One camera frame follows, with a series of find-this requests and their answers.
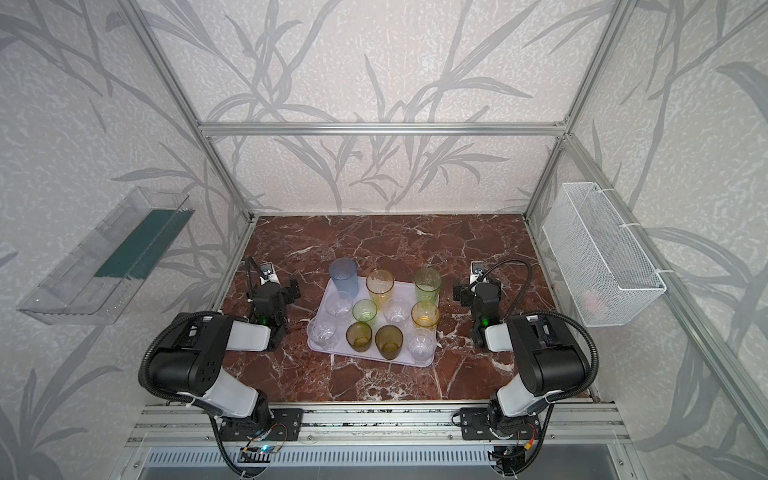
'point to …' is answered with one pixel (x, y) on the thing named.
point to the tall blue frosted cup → (344, 273)
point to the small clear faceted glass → (421, 345)
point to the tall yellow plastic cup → (380, 284)
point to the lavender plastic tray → (403, 289)
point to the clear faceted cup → (338, 303)
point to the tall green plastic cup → (427, 285)
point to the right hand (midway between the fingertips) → (475, 275)
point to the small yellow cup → (424, 314)
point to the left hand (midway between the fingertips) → (274, 278)
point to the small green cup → (364, 310)
